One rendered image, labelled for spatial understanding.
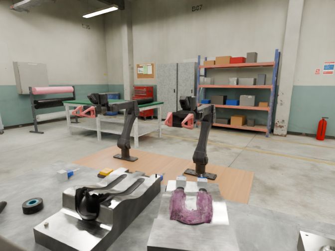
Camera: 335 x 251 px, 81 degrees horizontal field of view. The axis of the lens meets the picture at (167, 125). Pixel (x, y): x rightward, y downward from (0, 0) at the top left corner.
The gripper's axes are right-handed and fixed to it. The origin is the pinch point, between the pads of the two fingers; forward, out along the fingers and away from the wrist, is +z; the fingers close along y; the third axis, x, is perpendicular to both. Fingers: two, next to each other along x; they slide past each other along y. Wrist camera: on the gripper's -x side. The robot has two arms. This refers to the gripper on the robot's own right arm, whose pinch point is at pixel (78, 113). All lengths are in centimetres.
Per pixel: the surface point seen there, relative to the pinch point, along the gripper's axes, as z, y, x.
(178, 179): -11, 57, 32
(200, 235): 24, 80, 28
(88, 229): 34, 43, 33
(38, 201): 30.4, 5.7, 35.9
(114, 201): 25, 48, 26
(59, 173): 9.4, -9.6, 34.7
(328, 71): -527, 204, -34
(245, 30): -547, 10, -148
